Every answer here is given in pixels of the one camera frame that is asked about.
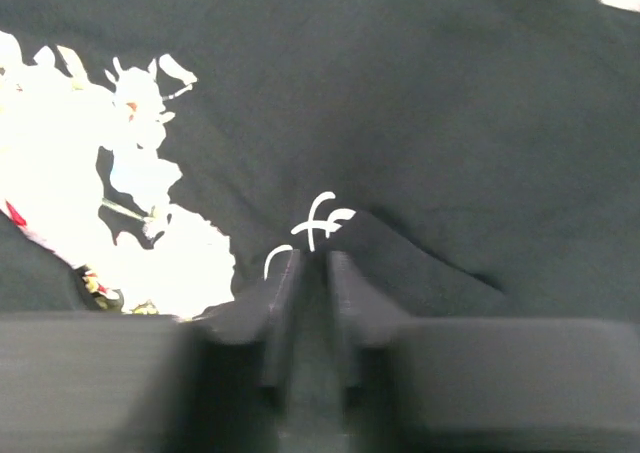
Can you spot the black floral t shirt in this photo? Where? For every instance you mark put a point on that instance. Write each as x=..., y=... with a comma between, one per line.
x=498, y=138

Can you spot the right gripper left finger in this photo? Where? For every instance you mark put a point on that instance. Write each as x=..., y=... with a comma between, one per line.
x=90, y=382

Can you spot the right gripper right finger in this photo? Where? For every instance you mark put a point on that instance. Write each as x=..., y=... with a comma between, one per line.
x=481, y=384

